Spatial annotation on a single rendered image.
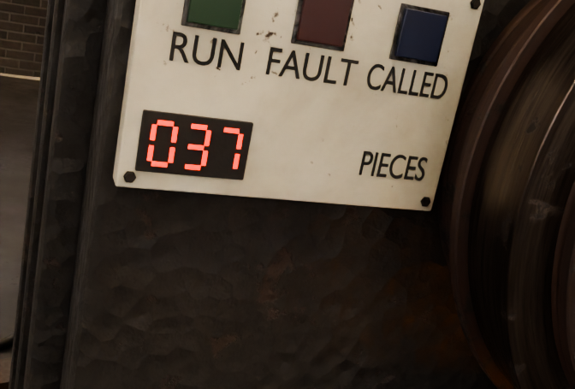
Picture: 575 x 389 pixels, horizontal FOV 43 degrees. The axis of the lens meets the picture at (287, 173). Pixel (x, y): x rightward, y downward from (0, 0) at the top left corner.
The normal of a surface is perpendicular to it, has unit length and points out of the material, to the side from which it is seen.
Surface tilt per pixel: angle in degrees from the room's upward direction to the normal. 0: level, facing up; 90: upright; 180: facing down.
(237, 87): 90
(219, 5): 90
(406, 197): 90
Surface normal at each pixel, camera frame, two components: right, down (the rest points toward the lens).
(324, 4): 0.32, 0.30
